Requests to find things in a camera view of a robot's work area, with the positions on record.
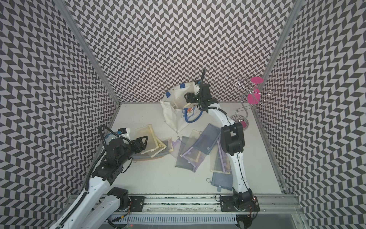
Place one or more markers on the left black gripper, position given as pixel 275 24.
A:
pixel 138 141

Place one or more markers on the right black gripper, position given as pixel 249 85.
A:
pixel 190 96

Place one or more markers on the white canvas bag blue handles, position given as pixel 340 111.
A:
pixel 177 112

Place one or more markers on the grey blue mesh pouch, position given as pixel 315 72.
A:
pixel 207 139

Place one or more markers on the purple mesh pencil pouch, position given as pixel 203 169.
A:
pixel 193 155

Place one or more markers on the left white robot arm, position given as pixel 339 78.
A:
pixel 94 186

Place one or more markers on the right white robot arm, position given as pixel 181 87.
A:
pixel 232 143

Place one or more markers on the pale purple small pouch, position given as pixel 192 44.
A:
pixel 175 148

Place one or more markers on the right purple mesh pouch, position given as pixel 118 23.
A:
pixel 225 165

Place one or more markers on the small grey blue pouch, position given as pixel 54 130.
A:
pixel 221 181

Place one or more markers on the blue white ceramic bowl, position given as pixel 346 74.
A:
pixel 109 137

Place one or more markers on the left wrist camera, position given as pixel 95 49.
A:
pixel 124 132

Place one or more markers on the chrome wire stand pink discs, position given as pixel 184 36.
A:
pixel 252 97

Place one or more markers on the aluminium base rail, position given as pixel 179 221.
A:
pixel 270 211

